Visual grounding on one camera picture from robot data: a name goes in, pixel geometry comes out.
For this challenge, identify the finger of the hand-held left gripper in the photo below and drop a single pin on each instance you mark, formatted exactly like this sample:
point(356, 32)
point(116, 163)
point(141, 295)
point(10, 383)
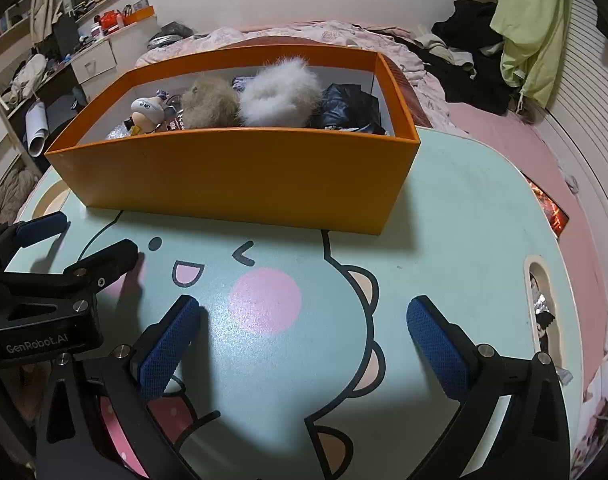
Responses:
point(38, 227)
point(108, 262)

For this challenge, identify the silver foil wrapper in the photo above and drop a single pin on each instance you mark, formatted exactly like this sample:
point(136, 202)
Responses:
point(543, 310)

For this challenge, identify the light green hanging cloth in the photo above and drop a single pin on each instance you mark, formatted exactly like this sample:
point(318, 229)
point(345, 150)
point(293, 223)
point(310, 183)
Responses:
point(534, 25)

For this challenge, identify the black clothes pile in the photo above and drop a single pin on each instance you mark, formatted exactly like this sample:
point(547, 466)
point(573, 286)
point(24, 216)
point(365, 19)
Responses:
point(464, 60)

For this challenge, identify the beige coat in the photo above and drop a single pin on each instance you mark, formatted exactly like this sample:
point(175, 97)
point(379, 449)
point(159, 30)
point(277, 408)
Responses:
point(8, 190)

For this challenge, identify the red container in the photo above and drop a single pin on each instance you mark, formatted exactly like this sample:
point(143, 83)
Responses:
point(111, 20)

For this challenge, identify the white louvered door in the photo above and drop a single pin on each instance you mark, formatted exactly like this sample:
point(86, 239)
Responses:
point(584, 110)

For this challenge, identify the pink floral blanket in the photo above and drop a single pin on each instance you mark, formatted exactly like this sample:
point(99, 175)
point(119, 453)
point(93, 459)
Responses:
point(334, 30)

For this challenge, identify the white fluffy pompom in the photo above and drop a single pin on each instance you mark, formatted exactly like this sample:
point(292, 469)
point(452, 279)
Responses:
point(279, 92)

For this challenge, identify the red-brown pillow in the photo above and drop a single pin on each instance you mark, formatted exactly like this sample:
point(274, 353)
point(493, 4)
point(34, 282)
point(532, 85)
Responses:
point(409, 95)

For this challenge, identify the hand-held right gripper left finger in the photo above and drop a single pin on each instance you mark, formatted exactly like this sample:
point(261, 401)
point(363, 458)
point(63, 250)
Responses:
point(168, 350)

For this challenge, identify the clear plastic wrap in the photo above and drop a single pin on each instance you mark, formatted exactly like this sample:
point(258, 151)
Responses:
point(114, 132)

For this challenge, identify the black monitor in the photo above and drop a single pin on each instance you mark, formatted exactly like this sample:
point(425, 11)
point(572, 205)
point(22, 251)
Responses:
point(66, 35)

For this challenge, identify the pink bed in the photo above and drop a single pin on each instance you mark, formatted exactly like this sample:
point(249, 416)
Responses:
point(494, 135)

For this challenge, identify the white desk with drawer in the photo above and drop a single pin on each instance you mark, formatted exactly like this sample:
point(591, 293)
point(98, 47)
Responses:
point(96, 60)

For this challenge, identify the black glossy pouch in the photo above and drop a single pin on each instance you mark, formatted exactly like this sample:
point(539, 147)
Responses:
point(349, 107)

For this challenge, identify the white cloth bag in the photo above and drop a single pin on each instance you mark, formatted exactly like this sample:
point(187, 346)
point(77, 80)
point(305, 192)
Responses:
point(28, 72)

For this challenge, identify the rolled white paper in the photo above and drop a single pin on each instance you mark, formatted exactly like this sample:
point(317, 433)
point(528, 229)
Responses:
point(36, 127)

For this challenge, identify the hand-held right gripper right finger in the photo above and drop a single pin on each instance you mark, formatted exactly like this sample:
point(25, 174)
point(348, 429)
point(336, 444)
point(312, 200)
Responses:
point(436, 350)

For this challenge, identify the beige fluffy pompom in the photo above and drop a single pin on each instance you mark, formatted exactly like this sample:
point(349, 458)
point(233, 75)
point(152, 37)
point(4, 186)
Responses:
point(208, 102)

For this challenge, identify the small orange storage box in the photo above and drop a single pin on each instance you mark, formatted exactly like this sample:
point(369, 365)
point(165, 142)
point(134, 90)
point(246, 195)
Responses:
point(137, 15)

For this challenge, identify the red printed packet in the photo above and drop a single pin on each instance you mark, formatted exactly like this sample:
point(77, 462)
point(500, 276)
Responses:
point(549, 205)

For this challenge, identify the orange cardboard box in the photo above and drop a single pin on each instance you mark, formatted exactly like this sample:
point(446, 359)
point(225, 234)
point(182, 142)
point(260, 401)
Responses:
point(233, 175)

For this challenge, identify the dark grey bundle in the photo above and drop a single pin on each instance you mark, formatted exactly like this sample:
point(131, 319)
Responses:
point(166, 35)

